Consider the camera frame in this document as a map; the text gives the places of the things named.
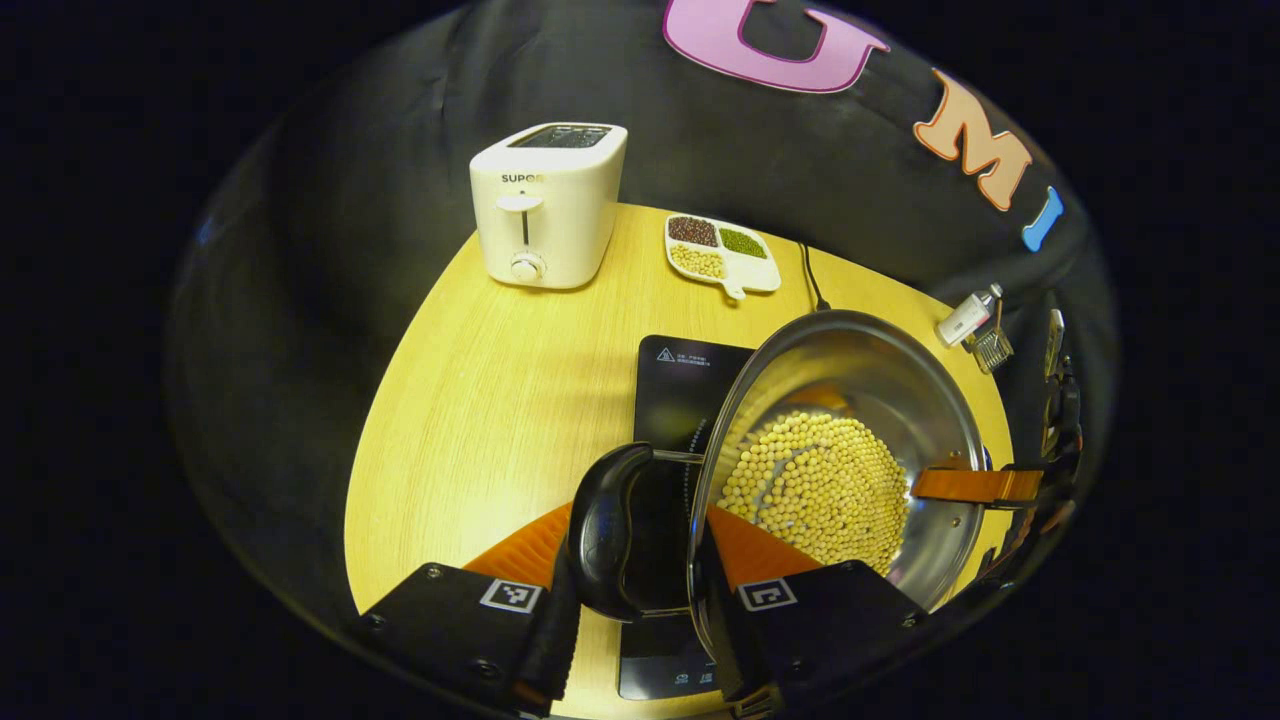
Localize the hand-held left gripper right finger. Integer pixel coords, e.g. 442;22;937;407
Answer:
700;505;926;716

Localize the white divided bean dish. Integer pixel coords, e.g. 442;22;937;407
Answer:
664;213;783;302

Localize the steel pot with black handle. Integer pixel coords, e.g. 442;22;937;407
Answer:
567;309;993;691

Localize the clear ribbed utensil holder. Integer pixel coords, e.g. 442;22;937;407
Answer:
965;320;1014;374

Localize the clear bottle with white label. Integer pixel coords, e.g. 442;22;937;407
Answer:
935;283;1004;348

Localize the black induction cooktop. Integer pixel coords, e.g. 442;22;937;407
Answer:
617;334;761;701

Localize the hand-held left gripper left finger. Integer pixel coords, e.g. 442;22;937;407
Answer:
355;500;581;716

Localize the black power cable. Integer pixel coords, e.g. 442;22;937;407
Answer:
797;241;831;313

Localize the white toaster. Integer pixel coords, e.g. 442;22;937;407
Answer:
469;122;629;291

